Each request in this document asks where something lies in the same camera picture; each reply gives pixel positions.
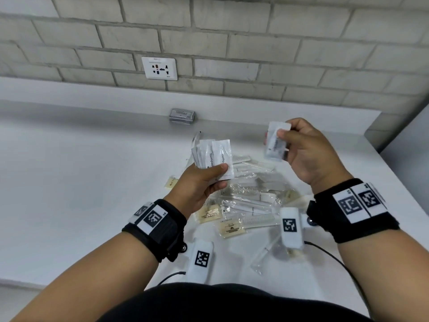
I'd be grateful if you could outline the black shirt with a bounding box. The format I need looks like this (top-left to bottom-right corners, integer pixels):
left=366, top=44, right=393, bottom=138
left=97, top=282, right=373, bottom=322

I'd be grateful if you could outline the person's right hand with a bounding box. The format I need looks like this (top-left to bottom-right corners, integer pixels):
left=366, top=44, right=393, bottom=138
left=277, top=117, right=354, bottom=195

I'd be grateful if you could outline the person's left hand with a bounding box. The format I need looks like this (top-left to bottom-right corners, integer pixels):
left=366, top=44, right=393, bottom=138
left=163, top=163, right=230, bottom=220

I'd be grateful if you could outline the person's left forearm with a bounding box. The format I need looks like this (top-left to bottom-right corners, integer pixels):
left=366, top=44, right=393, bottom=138
left=10, top=231, right=160, bottom=322

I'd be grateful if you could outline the pile of clear-wrapped toiletries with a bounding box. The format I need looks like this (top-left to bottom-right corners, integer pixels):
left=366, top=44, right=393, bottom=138
left=191, top=130, right=314, bottom=275

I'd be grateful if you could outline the stack of shampoo sachets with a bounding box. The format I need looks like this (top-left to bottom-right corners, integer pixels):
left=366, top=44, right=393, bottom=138
left=168, top=107, right=196, bottom=124

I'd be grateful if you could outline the black marker wristband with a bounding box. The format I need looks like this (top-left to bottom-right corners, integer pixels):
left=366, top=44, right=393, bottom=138
left=307, top=178, right=400, bottom=244
left=122, top=199, right=188, bottom=263

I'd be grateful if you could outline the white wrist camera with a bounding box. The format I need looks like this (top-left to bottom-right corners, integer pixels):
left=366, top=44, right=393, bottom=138
left=186, top=240, right=215, bottom=285
left=280, top=207, right=305, bottom=249

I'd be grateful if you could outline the white countertop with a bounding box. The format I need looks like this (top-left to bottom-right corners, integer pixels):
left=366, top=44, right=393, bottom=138
left=0, top=76, right=429, bottom=319

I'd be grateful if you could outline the white wall socket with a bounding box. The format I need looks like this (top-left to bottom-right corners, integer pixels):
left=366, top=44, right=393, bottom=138
left=141, top=56, right=178, bottom=81

